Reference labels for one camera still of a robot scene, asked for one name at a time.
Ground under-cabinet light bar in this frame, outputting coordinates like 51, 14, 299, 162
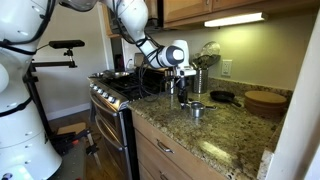
203, 12, 269, 28

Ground black cast iron skillet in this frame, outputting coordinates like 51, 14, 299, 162
209, 90, 242, 108

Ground white pantry door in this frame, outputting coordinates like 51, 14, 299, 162
264, 6, 320, 180

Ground black orange bar clamp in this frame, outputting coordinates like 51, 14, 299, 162
84, 128, 102, 168
49, 128, 92, 155

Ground large silver measuring cup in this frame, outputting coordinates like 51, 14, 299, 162
189, 101, 218, 119

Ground flat wooden board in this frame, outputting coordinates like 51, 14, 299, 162
56, 121, 88, 136

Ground wooden upper cabinets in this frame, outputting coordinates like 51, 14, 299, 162
162, 0, 320, 30

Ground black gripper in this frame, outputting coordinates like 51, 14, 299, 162
174, 75, 190, 110

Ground wooden cabinets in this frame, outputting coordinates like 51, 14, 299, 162
131, 111, 229, 180
162, 0, 320, 30

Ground white wall outlet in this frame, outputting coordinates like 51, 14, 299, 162
221, 59, 233, 77

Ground black camera bar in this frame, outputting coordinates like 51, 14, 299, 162
48, 39, 86, 50

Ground steel frying pan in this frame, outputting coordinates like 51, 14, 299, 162
88, 69, 132, 80

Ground small silver measuring cup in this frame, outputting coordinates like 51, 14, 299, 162
180, 100, 205, 110

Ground black camera stand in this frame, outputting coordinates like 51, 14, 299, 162
21, 48, 78, 148

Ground wrist mounted camera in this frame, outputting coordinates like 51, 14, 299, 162
174, 67, 198, 78

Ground stainless steel gas range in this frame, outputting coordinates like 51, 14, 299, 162
87, 52, 167, 180

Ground robot mounting platform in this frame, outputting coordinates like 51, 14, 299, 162
49, 138, 88, 180

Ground wooden lower cabinets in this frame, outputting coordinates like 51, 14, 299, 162
131, 111, 229, 180

